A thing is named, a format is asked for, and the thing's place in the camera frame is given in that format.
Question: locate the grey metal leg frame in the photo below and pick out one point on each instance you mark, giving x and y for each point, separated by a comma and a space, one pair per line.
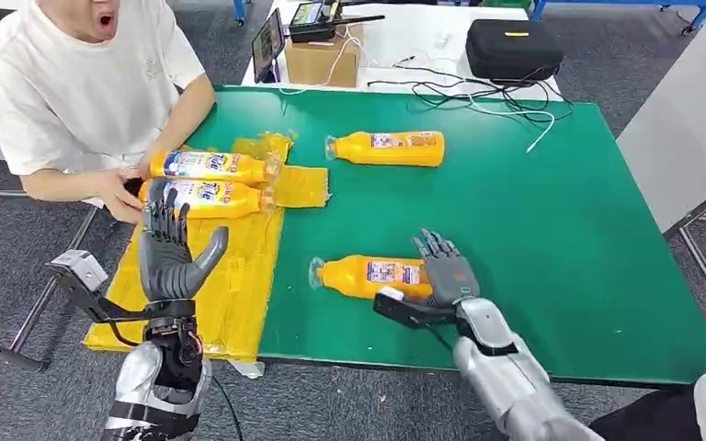
48, 286

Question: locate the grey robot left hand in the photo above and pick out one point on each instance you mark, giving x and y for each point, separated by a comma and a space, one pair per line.
167, 268

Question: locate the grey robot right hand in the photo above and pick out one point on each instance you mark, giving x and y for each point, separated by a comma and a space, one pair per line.
453, 277

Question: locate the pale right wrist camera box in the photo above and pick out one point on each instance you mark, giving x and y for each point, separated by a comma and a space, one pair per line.
401, 307

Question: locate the yellow plastic sheet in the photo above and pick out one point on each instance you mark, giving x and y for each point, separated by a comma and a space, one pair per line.
237, 286

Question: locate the person seated at table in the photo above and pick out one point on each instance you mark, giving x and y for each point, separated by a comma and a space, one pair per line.
85, 91

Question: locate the black tablet on stand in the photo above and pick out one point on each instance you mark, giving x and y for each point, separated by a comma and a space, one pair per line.
266, 44

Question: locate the grey side table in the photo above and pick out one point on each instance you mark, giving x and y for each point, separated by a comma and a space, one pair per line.
685, 122

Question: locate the person's right hand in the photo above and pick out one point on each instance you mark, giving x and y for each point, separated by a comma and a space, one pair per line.
115, 192

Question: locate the person's left hand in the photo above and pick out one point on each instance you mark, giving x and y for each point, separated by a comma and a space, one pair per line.
145, 169

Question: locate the black remote controller with antenna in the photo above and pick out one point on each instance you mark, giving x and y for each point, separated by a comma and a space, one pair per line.
313, 23

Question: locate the white table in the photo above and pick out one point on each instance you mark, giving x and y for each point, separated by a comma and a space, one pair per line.
414, 42

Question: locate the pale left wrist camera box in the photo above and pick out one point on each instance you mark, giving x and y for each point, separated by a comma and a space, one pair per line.
79, 271

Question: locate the orange drink bottle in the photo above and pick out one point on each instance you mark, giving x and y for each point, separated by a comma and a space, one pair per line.
353, 149
347, 277
231, 204
207, 165

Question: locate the brown cardboard box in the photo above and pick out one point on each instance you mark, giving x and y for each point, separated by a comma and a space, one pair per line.
319, 64

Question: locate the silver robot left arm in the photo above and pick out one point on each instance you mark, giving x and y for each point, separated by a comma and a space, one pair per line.
140, 377

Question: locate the green table mat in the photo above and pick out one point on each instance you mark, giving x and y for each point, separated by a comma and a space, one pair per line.
542, 231

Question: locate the blue metal frame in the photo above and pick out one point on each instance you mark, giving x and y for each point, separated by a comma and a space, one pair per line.
633, 3

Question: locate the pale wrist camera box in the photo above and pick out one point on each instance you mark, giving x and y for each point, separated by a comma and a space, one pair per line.
401, 307
79, 271

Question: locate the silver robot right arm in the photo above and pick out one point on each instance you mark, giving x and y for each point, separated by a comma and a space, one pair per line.
511, 377

